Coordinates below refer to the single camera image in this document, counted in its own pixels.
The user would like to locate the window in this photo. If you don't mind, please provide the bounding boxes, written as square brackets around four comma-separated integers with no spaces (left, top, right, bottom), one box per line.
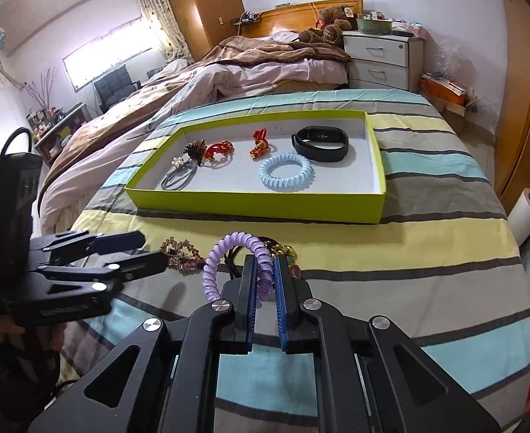
[62,16,166,93]

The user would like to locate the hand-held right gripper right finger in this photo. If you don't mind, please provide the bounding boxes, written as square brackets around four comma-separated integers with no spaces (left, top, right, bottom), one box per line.
[273,256,501,433]

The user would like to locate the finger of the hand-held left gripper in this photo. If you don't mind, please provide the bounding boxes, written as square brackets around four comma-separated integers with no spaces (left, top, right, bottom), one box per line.
[3,252,169,307]
[30,230,147,264]

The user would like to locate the brown beaded hair clip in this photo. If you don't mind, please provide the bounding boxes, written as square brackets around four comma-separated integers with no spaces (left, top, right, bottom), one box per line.
[184,141,208,163]

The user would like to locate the brown blanket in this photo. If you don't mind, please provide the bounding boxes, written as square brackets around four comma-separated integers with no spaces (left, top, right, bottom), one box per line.
[39,35,351,190]

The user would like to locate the black smart band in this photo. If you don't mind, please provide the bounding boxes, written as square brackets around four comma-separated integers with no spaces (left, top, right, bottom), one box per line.
[291,125,351,163]

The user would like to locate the floral curtain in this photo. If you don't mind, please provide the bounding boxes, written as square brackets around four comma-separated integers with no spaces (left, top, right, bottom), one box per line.
[130,0,194,61]

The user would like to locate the green cardboard tray box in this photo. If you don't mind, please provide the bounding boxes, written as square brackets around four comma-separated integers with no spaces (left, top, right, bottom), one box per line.
[125,109,387,225]

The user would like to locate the person's left hand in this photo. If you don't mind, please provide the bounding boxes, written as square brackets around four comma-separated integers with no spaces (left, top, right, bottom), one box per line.
[0,317,66,358]

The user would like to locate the white nightstand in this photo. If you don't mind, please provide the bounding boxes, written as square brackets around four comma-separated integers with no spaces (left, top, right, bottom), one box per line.
[342,31,425,93]

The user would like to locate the grey flower hair tie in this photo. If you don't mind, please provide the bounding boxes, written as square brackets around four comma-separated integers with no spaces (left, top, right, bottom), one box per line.
[161,156,199,191]

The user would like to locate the red knot charm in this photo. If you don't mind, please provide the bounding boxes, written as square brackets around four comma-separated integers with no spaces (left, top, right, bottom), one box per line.
[248,129,272,161]

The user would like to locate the tall wooden wardrobe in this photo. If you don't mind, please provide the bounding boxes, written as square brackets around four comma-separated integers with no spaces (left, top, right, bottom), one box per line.
[160,0,243,61]

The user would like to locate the cluttered wooden desk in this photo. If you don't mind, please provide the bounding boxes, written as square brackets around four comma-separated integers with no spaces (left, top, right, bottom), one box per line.
[28,104,90,167]

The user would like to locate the green basin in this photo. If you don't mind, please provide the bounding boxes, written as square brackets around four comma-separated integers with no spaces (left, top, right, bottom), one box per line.
[355,16,393,34]

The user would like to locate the dried branches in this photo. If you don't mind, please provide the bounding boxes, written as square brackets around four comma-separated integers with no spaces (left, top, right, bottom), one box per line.
[23,67,58,113]

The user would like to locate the person's left forearm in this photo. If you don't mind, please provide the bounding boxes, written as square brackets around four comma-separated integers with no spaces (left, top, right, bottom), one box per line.
[0,329,62,433]

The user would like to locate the brown teddy bear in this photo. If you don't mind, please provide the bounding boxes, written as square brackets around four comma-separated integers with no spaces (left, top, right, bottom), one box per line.
[297,5,356,48]

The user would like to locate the red braided bracelet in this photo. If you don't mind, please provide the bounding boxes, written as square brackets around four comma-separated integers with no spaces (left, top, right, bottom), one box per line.
[204,141,235,165]

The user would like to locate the striped bed sheet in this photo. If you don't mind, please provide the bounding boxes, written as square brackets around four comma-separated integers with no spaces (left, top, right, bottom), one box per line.
[0,88,530,433]

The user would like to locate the wooden bed headboard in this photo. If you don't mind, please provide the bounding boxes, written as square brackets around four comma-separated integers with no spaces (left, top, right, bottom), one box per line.
[240,0,364,39]

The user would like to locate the black hair tie with charm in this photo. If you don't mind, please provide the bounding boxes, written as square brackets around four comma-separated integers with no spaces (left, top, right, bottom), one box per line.
[222,235,302,280]

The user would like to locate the white paper roll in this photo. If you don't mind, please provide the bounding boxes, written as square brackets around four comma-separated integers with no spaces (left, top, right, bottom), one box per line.
[509,188,530,246]

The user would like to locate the pink rhinestone hair clip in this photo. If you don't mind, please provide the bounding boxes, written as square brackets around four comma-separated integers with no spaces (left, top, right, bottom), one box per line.
[159,236,207,277]

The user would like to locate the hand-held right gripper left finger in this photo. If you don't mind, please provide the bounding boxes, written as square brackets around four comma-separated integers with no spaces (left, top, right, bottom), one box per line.
[28,255,260,433]

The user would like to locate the light blue spiral hair tie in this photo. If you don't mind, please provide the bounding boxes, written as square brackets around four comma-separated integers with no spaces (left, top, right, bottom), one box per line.
[259,153,312,192]

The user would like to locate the black office chair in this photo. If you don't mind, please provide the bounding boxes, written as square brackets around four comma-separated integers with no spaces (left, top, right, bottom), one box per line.
[94,65,142,113]

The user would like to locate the purple spiral hair tie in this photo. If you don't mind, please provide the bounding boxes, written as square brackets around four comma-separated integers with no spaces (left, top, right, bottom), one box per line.
[202,231,275,307]

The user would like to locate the wide wooden wardrobe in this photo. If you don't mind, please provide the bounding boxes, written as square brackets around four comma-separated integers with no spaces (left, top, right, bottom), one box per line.
[495,0,530,208]

